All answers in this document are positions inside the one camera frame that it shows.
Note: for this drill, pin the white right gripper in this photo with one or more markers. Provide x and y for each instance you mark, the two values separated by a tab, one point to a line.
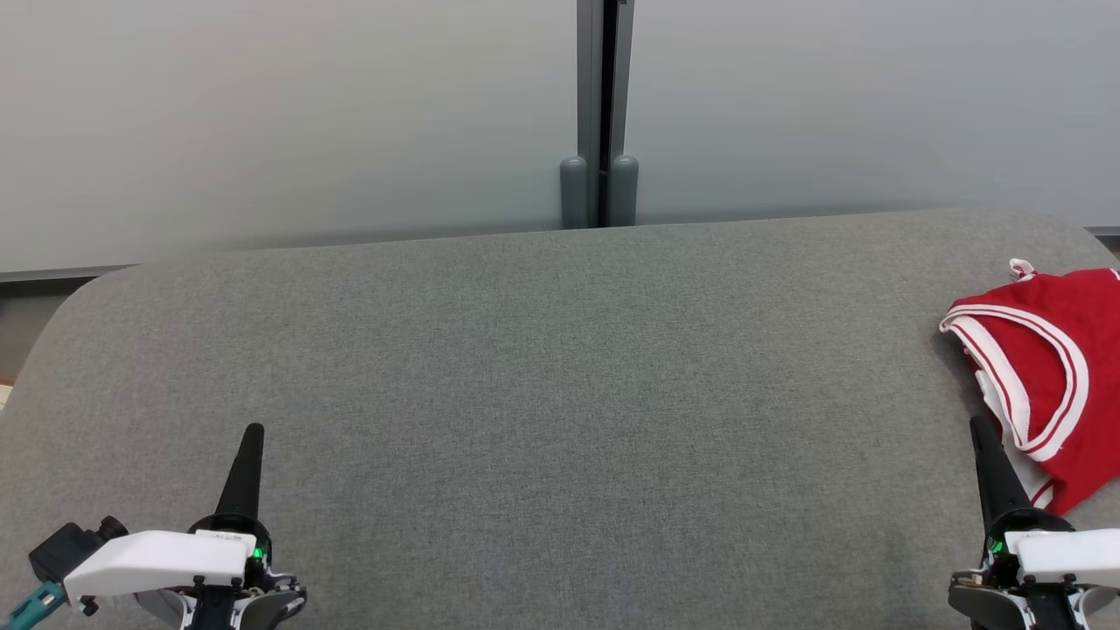
1067	556

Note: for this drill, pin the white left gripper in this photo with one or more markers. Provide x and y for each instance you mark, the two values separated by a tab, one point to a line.
157	556

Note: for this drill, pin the red shirt white sleeves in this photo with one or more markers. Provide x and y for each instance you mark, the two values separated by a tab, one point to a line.
1076	350

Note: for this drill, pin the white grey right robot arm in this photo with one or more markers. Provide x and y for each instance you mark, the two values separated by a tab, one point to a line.
989	604

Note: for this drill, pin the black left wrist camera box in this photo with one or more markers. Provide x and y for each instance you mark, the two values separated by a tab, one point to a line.
70	547

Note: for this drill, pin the grey partition foot post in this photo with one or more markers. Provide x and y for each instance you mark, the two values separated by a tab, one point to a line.
624	192
574	192

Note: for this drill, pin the dark vertical partition frame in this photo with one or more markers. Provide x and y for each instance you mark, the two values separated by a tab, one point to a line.
604	79

